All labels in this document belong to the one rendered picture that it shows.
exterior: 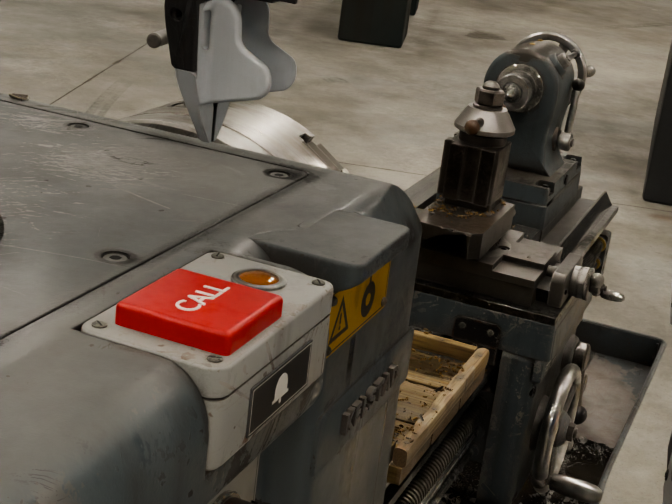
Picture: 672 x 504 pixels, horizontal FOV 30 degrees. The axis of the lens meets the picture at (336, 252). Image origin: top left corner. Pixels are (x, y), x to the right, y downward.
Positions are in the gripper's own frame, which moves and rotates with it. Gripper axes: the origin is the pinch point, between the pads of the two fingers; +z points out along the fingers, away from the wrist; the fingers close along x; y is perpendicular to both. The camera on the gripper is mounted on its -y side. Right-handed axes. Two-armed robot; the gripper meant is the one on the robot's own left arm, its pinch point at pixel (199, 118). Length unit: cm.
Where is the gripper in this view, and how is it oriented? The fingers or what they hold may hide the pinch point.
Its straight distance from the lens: 78.9
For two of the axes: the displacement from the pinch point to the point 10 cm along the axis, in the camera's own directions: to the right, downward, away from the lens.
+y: 9.2, 2.3, -3.3
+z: -1.2, 9.4, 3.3
